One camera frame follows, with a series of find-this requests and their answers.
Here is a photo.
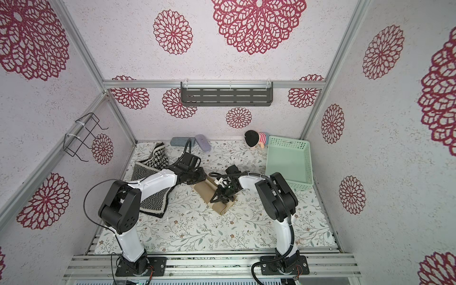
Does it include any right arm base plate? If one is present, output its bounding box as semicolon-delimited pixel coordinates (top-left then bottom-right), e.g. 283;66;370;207
260;254;310;276

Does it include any black white knitted scarf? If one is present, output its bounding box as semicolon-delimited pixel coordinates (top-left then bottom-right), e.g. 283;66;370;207
129;142;172;219

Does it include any lilac oval case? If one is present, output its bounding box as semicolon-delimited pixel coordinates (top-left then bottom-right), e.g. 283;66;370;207
195;134;211;152

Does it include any black wire wall rack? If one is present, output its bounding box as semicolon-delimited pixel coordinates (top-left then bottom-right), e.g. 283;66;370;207
62;112;109;163

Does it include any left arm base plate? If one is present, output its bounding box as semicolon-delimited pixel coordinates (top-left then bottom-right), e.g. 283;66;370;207
115;256;167;277

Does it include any doll with black hair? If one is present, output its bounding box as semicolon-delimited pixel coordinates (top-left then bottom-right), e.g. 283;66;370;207
244;130;270;148

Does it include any aluminium front rail frame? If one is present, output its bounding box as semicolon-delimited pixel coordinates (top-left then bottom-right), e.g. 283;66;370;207
63;251;361;280

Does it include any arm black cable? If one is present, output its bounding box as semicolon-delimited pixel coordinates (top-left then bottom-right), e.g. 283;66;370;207
208;170;296;285
82;138;193;257

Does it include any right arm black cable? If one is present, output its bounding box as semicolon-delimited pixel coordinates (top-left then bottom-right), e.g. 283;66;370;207
208;170;296;285

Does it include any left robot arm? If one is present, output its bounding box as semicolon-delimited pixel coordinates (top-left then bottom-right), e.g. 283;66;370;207
98;153;205;265

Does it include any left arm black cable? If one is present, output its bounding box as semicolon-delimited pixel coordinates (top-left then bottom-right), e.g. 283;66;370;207
82;138;193;257

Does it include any dark grey wall shelf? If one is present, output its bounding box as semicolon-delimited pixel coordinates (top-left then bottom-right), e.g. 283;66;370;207
180;81;273;107

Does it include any mint green plastic basket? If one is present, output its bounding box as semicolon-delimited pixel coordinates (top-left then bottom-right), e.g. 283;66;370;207
266;136;314;191

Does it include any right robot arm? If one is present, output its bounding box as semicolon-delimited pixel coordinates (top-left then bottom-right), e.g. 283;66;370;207
209;165;299;262

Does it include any brown beige striped scarf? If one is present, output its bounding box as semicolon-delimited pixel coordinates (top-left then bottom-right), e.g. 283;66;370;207
193;176;235;216

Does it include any grey rectangular case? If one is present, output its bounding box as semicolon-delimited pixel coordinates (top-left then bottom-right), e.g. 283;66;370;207
170;137;195;147

